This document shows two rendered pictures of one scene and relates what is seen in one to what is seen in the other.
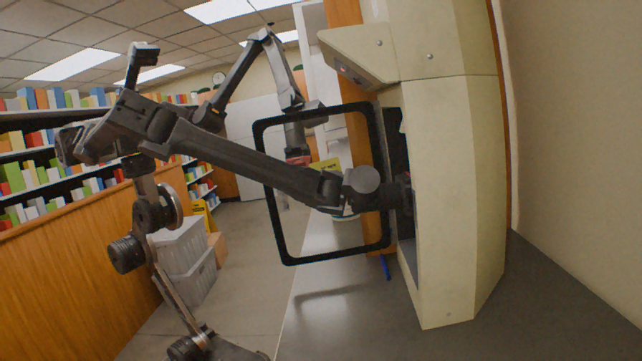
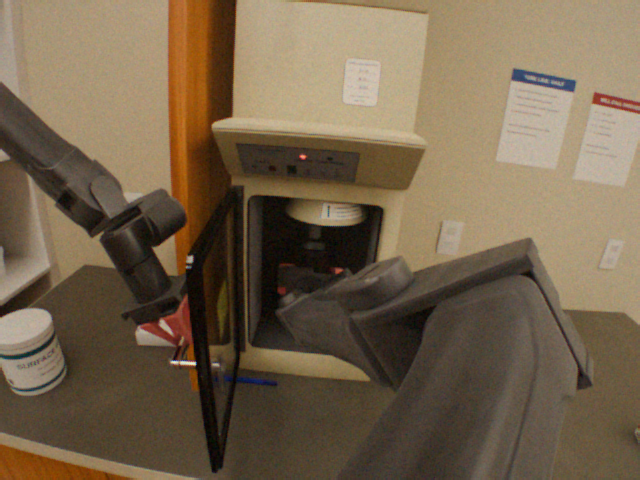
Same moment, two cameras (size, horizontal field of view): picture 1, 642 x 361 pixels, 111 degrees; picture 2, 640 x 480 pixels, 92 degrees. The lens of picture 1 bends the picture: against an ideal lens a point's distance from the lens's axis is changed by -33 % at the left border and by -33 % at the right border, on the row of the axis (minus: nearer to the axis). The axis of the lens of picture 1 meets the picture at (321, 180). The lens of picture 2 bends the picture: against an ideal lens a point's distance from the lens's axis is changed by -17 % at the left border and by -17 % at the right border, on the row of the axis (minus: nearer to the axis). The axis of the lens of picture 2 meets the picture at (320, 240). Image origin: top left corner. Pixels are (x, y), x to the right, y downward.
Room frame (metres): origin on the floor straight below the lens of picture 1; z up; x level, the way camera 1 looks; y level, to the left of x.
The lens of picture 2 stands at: (0.67, 0.49, 1.56)
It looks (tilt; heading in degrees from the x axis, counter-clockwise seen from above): 23 degrees down; 266
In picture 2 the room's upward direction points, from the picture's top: 5 degrees clockwise
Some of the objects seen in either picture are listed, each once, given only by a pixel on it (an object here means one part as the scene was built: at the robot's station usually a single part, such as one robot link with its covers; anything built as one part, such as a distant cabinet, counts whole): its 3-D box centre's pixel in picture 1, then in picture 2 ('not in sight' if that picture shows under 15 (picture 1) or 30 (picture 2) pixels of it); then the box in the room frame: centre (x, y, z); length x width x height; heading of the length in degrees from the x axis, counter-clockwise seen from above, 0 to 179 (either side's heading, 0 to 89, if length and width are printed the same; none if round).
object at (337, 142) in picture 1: (325, 188); (221, 326); (0.78, -0.01, 1.19); 0.30 x 0.01 x 0.40; 91
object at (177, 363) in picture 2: not in sight; (193, 348); (0.81, 0.07, 1.20); 0.10 x 0.05 x 0.03; 91
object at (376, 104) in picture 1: (387, 177); (237, 279); (0.78, -0.17, 1.19); 0.03 x 0.02 x 0.39; 175
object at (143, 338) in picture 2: not in sight; (171, 326); (0.99, -0.29, 0.96); 0.16 x 0.12 x 0.04; 4
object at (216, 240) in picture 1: (209, 251); not in sight; (3.05, 1.34, 0.14); 0.41 x 0.32 x 0.28; 1
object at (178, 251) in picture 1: (178, 244); not in sight; (2.44, 1.35, 0.49); 0.60 x 0.42 x 0.33; 175
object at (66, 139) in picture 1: (77, 144); not in sight; (0.82, 0.72, 1.45); 0.09 x 0.08 x 0.12; 147
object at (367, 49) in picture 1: (353, 67); (318, 156); (0.64, -0.10, 1.46); 0.32 x 0.12 x 0.10; 175
